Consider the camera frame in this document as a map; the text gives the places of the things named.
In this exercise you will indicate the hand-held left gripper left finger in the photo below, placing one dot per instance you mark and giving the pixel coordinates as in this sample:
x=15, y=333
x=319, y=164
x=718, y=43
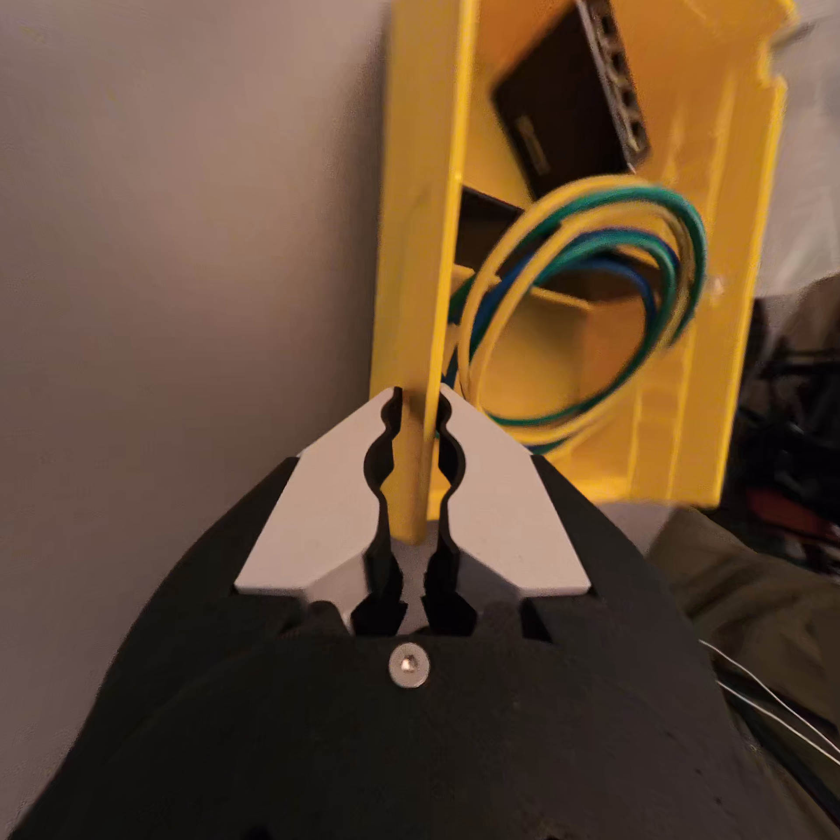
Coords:
x=315, y=525

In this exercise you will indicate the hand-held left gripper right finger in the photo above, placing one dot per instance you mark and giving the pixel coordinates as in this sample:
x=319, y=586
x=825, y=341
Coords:
x=512, y=525

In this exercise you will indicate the yellow plastic bin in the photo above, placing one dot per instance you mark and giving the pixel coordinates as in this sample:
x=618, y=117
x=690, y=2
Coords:
x=420, y=197

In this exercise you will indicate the black ethernet switch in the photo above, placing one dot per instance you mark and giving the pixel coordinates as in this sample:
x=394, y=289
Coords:
x=558, y=111

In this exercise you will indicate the black bin divider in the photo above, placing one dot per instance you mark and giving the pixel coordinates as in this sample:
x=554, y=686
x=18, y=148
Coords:
x=482, y=223

